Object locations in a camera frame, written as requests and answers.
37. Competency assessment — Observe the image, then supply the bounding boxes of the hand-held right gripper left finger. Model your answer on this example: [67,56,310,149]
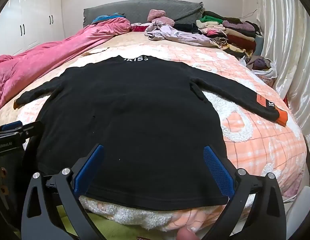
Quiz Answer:
[21,144,105,240]

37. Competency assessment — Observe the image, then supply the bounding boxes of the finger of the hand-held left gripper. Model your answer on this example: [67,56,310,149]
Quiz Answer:
[18,121,44,140]
[0,121,23,133]

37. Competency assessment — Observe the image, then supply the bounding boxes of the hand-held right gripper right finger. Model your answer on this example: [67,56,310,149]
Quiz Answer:
[203,145,287,240]

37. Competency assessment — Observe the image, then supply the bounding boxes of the black sweater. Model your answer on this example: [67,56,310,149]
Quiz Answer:
[14,54,288,212]

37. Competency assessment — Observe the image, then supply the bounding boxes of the white bag of clothes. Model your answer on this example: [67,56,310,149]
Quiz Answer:
[239,55,278,79]

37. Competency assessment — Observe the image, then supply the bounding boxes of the pile of folded clothes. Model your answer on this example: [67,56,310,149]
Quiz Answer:
[195,10,264,58]

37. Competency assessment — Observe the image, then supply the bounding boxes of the person's right hand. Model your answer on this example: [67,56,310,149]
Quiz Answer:
[176,226,198,240]

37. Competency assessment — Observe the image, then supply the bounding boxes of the orange plaid fleece blanket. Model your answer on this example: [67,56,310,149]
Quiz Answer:
[16,45,308,230]

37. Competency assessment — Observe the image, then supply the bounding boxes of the pink quilt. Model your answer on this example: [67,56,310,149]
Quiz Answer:
[0,17,132,114]

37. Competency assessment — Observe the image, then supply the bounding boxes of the pink patterned basket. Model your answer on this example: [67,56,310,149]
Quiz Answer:
[259,76,277,88]

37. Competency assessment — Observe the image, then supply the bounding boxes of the white wardrobe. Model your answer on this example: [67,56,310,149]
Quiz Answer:
[0,0,64,60]

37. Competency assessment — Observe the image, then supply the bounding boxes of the grey-blue cushion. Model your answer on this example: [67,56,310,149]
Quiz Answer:
[254,35,264,57]

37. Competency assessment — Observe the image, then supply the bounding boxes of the blue cloth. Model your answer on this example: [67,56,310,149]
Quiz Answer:
[91,12,127,25]

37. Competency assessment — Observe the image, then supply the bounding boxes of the lilac garment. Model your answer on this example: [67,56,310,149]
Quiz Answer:
[144,20,212,48]

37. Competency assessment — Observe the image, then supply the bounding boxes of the black cloth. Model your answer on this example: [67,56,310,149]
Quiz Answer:
[174,23,203,34]

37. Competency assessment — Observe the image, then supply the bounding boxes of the white satin curtain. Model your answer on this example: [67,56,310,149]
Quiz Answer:
[255,0,310,140]

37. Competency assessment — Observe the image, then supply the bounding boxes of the red cloth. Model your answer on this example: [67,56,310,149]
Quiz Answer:
[131,23,152,33]

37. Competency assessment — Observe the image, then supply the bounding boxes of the grey padded headboard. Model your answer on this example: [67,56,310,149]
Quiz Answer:
[83,0,204,28]

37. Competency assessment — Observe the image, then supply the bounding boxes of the pink fuzzy garment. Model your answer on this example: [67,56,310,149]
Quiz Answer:
[151,16,175,27]

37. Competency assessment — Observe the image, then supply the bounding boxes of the white bed frame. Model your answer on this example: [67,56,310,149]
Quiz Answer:
[282,186,310,230]

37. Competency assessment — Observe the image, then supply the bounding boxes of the black wall cable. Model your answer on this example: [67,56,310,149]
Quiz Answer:
[241,9,258,18]

